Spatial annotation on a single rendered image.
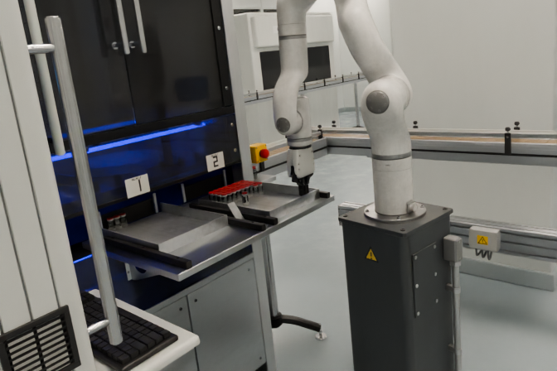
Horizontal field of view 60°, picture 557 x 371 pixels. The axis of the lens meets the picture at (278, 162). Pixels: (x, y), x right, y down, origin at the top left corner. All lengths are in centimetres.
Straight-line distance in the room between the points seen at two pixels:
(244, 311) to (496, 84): 172
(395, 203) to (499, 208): 150
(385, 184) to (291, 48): 51
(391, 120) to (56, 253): 92
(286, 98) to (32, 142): 84
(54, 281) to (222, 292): 112
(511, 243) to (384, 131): 109
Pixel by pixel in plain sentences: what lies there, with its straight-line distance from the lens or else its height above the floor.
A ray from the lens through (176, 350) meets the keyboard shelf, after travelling 111.
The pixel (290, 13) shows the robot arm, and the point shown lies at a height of 150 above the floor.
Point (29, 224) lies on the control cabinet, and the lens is 87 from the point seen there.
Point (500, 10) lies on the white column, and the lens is 278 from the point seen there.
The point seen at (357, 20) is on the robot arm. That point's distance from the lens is 146.
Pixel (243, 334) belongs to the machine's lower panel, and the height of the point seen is 28.
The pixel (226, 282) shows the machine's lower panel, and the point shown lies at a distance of 195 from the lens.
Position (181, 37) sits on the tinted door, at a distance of 174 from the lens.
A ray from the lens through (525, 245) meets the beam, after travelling 233.
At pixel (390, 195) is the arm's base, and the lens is 149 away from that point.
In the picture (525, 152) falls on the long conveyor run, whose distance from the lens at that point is 218.
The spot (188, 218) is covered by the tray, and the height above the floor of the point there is 88.
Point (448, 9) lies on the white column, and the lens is 287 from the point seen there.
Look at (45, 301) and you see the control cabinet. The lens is 91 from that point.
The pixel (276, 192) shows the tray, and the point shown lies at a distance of 181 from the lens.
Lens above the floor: 138
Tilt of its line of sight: 12 degrees down
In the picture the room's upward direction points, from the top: 6 degrees counter-clockwise
